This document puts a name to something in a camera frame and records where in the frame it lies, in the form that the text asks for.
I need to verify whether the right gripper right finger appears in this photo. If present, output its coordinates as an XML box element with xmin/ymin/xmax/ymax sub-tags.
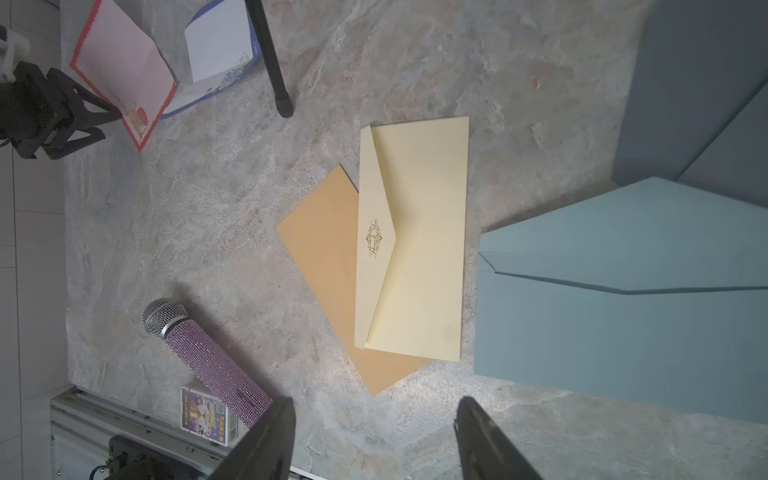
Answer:
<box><xmin>454</xmin><ymin>396</ymin><xmax>543</xmax><ymax>480</ymax></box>

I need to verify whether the dark grey envelope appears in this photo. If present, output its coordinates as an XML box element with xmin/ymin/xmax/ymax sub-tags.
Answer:
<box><xmin>612</xmin><ymin>1</ymin><xmax>767</xmax><ymax>206</ymax></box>

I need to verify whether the black perforated music stand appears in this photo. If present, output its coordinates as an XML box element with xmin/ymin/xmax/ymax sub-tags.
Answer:
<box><xmin>244</xmin><ymin>0</ymin><xmax>294</xmax><ymax>118</ymax></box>

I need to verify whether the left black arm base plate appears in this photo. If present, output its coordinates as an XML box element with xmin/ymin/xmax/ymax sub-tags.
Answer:
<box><xmin>88</xmin><ymin>434</ymin><xmax>211</xmax><ymax>479</ymax></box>

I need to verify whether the blue-grey envelope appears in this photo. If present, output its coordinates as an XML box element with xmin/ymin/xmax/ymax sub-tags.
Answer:
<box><xmin>474</xmin><ymin>178</ymin><xmax>767</xmax><ymax>423</ymax></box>

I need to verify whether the small colourful card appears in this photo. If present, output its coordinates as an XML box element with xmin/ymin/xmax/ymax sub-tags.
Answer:
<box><xmin>180</xmin><ymin>381</ymin><xmax>240</xmax><ymax>447</ymax></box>

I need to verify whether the aluminium mounting rail frame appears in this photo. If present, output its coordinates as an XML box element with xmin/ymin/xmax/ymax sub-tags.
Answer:
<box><xmin>49</xmin><ymin>385</ymin><xmax>325</xmax><ymax>480</ymax></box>

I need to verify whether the purple glitter microphone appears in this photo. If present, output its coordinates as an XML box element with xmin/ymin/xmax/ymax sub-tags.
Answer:
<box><xmin>142</xmin><ymin>298</ymin><xmax>273</xmax><ymax>428</ymax></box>

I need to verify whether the cream envelope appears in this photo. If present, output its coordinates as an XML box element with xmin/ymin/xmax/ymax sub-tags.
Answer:
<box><xmin>354</xmin><ymin>117</ymin><xmax>470</xmax><ymax>362</ymax></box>

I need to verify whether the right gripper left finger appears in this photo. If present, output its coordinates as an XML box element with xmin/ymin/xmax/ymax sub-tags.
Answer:
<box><xmin>208</xmin><ymin>397</ymin><xmax>296</xmax><ymax>480</ymax></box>

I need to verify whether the pink red-bordered letter paper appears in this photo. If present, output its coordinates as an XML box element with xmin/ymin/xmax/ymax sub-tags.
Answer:
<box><xmin>70</xmin><ymin>0</ymin><xmax>177</xmax><ymax>151</ymax></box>

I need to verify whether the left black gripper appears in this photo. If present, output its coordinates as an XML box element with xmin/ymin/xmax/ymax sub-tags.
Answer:
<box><xmin>1</xmin><ymin>61</ymin><xmax>122</xmax><ymax>160</ymax></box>

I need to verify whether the tan brown envelope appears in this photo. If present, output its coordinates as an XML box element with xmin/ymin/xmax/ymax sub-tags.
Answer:
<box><xmin>276</xmin><ymin>165</ymin><xmax>430</xmax><ymax>395</ymax></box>

